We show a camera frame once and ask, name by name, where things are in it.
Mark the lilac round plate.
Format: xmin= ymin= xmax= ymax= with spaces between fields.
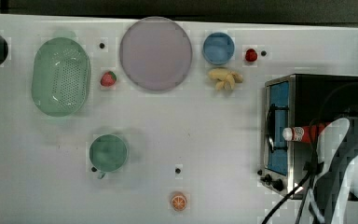
xmin=119 ymin=17 xmax=193 ymax=91

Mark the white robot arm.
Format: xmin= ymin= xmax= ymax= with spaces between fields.
xmin=309 ymin=118 xmax=358 ymax=224

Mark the black oven door handle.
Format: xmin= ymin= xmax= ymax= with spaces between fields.
xmin=266 ymin=104 xmax=289 ymax=153

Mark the strawberry near basket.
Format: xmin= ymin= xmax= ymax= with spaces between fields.
xmin=100 ymin=71 xmax=117 ymax=87

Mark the black and steel toaster oven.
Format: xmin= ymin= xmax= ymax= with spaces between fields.
xmin=258 ymin=74 xmax=358 ymax=195

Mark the orange slice toy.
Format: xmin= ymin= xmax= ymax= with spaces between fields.
xmin=171 ymin=192 xmax=187 ymax=211

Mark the blue bowl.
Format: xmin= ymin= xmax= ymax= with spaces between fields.
xmin=202 ymin=33 xmax=235 ymax=65

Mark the green perforated basket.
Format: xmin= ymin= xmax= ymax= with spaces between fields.
xmin=31 ymin=37 xmax=90 ymax=117

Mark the strawberry near blue bowl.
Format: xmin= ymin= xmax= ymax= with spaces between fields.
xmin=245 ymin=49 xmax=258 ymax=63

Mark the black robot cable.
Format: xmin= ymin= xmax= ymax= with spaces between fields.
xmin=260 ymin=81 xmax=358 ymax=224

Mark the yellow banana bunch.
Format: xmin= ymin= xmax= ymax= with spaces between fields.
xmin=208 ymin=68 xmax=243 ymax=91

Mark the green mug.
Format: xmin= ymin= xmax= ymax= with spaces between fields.
xmin=89 ymin=134 xmax=129 ymax=179

